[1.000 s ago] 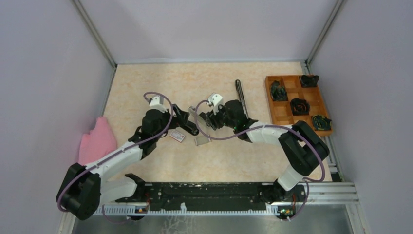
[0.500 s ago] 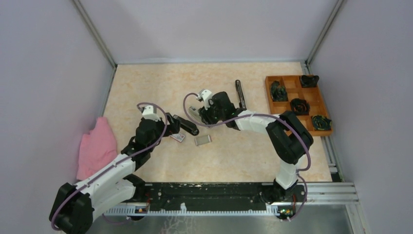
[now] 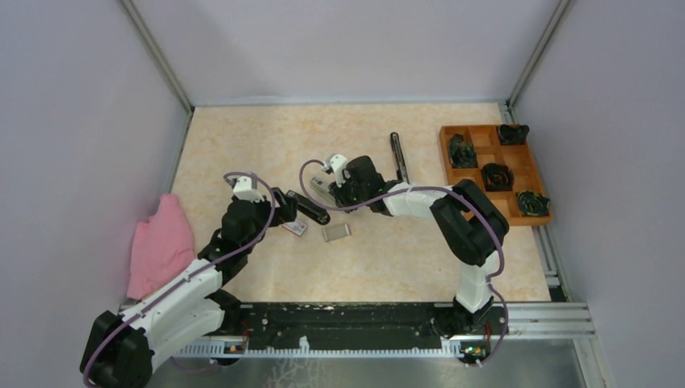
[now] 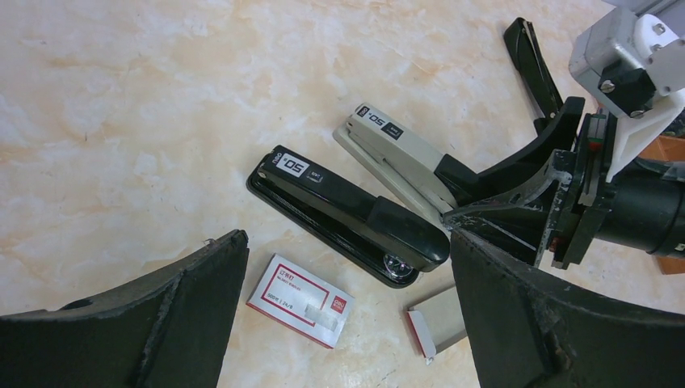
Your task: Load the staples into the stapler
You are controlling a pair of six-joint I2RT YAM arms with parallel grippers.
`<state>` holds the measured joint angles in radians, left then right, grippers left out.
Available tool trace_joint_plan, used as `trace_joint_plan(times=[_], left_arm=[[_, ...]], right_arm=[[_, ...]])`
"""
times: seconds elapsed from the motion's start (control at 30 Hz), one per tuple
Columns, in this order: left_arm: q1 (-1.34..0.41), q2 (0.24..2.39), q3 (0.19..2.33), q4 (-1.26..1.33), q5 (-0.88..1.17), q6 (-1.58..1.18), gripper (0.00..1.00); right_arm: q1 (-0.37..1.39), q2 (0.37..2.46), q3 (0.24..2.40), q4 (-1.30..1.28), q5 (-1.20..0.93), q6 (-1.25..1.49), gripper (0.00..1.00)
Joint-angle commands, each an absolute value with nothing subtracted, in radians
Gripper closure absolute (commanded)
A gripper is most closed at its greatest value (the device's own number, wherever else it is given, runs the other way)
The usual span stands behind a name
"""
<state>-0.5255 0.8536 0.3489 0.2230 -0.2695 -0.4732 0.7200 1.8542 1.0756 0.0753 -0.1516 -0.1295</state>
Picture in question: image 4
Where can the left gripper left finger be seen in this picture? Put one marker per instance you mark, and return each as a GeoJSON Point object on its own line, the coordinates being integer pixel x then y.
{"type": "Point", "coordinates": [169, 328]}

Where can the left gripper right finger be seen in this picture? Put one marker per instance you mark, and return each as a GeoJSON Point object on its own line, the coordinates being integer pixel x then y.
{"type": "Point", "coordinates": [528, 328]}

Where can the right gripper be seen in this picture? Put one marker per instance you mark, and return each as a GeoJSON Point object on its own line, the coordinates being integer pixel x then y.
{"type": "Point", "coordinates": [559, 205]}

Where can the red white staple box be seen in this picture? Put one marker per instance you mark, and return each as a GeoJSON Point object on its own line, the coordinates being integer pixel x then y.
{"type": "Point", "coordinates": [302, 301]}

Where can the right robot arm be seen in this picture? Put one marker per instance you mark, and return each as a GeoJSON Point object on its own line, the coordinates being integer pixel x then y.
{"type": "Point", "coordinates": [646, 211]}

